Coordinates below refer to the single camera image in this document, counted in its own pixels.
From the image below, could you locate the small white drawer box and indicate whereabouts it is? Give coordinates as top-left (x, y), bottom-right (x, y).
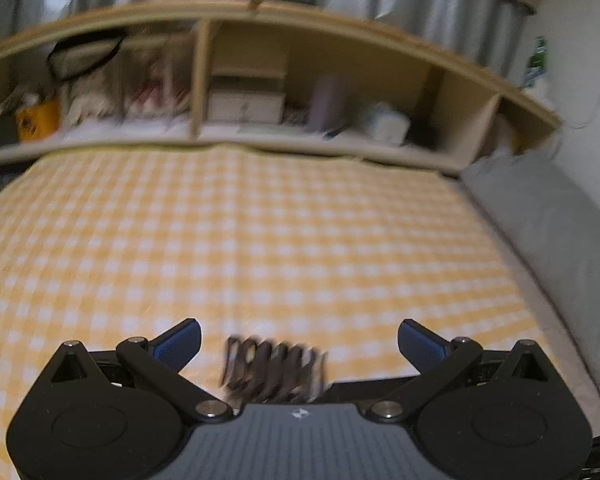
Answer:
top-left (206, 64), bottom-right (288, 127)

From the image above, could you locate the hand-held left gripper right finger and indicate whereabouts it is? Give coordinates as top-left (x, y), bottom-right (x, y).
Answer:
top-left (365, 317), bottom-right (561, 423)

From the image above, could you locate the grey bed sheet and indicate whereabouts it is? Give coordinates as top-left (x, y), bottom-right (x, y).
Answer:
top-left (447, 180), bottom-right (600, 431)

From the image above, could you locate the green glass bottle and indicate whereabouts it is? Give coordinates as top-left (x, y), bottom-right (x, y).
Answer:
top-left (524, 35), bottom-right (552, 87)

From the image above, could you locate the doll case with black handle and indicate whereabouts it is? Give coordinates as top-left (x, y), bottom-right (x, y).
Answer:
top-left (46, 34), bottom-right (127, 128)

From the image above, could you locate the purple cylinder container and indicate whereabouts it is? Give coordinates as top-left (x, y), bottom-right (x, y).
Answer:
top-left (306, 75), bottom-right (339, 134)

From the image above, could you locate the brown hair claw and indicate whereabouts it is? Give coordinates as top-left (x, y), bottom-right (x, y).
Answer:
top-left (221, 334), bottom-right (330, 406)

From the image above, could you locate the long wooden shelf unit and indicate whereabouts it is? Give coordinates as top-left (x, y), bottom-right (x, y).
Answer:
top-left (0, 0), bottom-right (563, 177)

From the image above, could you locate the yellow checkered blanket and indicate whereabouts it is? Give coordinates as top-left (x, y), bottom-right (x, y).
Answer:
top-left (0, 144), bottom-right (588, 461)

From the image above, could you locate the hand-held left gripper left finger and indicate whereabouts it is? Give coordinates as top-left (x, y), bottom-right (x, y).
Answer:
top-left (45, 317), bottom-right (236, 423)

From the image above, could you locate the clear doll display case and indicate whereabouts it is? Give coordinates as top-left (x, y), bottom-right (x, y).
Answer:
top-left (122, 44), bottom-right (192, 122)

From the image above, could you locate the white tissue box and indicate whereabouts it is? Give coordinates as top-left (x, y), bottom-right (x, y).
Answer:
top-left (366, 101), bottom-right (414, 147)

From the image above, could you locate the yellow printed box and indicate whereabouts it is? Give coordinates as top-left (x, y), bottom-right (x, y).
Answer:
top-left (14, 99), bottom-right (62, 144)

